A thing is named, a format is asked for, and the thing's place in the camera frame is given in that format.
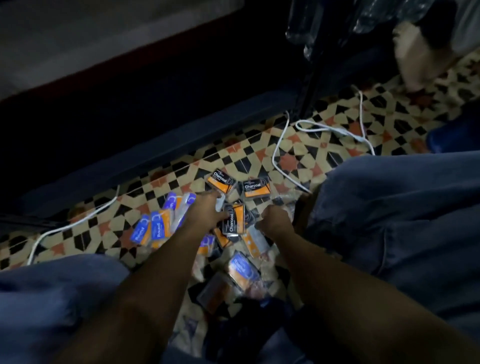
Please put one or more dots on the person's right hand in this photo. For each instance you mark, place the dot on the person's right hand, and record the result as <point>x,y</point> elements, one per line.
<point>275,225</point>

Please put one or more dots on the person's left hand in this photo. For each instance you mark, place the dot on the person's left hand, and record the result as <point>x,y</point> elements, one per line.
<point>204,215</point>

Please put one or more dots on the pile of dental floss boxes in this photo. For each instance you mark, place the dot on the pile of dental floss boxes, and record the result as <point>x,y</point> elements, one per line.
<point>161,225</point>

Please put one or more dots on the dark metal shelf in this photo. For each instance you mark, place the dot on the dark metal shelf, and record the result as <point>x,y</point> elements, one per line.
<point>150,150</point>

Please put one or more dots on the person's left forearm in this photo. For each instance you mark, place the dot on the person's left forearm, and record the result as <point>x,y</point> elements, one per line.
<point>142,292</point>

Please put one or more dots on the person's right forearm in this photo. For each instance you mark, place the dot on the person's right forearm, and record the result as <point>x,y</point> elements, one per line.
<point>356,300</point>

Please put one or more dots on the person's right leg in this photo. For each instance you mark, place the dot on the person's right leg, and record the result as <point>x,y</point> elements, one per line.
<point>405,225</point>

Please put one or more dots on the person's leg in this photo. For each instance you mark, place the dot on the person's leg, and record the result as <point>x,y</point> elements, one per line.
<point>405,225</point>
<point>48,303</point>

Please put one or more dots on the person's left leg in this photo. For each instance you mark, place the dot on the person's left leg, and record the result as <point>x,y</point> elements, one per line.
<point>48,303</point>

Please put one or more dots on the clear plastic bag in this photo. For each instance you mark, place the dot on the clear plastic bag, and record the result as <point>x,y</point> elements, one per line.
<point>195,337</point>

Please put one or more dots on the blue plastic bin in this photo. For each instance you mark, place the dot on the blue plastic bin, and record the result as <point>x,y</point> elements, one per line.
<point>457,135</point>

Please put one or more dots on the white plastic bag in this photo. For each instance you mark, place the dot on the white plastic bag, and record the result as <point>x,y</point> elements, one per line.
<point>416,63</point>

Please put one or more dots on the pack of clear plastic bottles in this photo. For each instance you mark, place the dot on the pack of clear plastic bottles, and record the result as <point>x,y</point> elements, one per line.
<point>375,15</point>

